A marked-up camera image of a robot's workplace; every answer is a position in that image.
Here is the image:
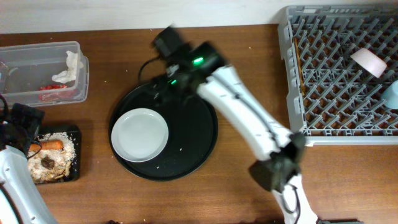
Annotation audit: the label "white dinner plate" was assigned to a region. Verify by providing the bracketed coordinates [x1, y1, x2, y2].
[111, 108, 169, 162]

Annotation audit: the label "white tissue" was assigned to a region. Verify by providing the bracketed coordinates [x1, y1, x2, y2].
[52, 51, 83, 84]

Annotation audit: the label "red snack wrapper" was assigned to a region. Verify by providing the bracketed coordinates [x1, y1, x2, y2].
[38, 85, 75, 102]

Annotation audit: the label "orange carrot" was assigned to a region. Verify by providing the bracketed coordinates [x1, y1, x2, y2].
[29, 140, 63, 152]

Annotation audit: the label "brown food scrap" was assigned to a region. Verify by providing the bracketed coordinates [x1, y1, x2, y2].
[40, 156, 55, 169]

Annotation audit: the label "rice and shell leftovers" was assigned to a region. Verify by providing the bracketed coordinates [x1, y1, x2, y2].
[27, 132, 77, 184]

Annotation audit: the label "white small bowl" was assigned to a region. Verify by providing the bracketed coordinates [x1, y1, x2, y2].
[350, 48, 387, 78]

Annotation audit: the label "light blue cup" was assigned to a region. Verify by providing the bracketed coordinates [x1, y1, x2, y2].
[381, 80, 398, 110]

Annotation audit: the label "wooden chopstick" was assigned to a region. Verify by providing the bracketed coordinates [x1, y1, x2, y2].
[294, 37, 305, 97]

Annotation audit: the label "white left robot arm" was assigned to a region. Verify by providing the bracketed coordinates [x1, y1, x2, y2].
[1, 96, 57, 223]

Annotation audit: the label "clear plastic waste bin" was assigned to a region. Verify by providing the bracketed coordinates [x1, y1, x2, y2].
[1, 41, 89, 107]

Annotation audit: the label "grey dishwasher rack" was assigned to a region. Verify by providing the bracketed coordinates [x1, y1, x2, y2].
[278, 4, 397, 145]

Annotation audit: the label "black rectangular waste tray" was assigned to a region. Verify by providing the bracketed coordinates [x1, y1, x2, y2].
[28, 125, 81, 184]

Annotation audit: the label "round black serving tray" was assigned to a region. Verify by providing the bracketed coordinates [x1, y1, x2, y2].
[108, 83, 218, 181]

